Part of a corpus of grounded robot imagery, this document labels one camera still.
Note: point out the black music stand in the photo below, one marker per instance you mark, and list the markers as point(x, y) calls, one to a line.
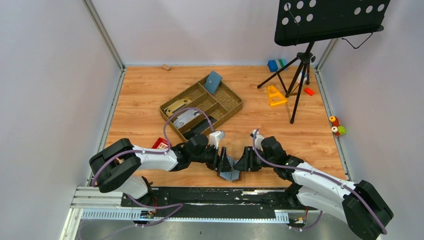
point(309, 21)

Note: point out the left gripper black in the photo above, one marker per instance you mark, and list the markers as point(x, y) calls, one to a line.
point(219, 160)

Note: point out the silver grey card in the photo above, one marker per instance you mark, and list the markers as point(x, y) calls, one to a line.
point(185, 118)

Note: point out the blue leather card holder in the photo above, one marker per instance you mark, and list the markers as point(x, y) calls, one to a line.
point(212, 82)

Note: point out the small cardboard piece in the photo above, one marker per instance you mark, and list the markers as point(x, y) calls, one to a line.
point(166, 67)

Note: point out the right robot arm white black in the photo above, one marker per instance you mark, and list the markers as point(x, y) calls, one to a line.
point(359, 205)

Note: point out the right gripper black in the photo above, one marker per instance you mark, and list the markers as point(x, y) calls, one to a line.
point(249, 159)

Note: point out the red plastic block tray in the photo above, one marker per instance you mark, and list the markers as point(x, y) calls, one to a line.
point(160, 144)

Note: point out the brown leather card holder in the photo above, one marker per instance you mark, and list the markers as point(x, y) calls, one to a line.
point(230, 176)

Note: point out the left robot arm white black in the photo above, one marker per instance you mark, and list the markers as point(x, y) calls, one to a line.
point(114, 167)

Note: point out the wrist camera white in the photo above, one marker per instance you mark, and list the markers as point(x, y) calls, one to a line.
point(215, 137)
point(257, 138)

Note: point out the blue green white blocks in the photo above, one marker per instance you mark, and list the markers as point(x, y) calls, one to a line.
point(276, 65)

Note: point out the gold credit card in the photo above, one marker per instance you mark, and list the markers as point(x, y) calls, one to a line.
point(177, 105)

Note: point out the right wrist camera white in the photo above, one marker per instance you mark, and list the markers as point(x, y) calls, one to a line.
point(257, 138)

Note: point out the white cable duct rail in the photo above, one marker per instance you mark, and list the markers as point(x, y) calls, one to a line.
point(194, 213)

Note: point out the woven divided basket tray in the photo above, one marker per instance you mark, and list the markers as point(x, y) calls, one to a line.
point(216, 108)

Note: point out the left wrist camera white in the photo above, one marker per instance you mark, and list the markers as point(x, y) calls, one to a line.
point(215, 137)

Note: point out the black card in basket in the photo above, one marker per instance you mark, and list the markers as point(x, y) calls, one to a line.
point(194, 128)

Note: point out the small red block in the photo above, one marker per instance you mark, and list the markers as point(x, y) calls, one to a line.
point(309, 91)

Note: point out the orange green toy pieces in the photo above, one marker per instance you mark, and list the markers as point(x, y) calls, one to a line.
point(337, 129)

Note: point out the yellow triangular toy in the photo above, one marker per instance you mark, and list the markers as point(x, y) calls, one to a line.
point(275, 97)

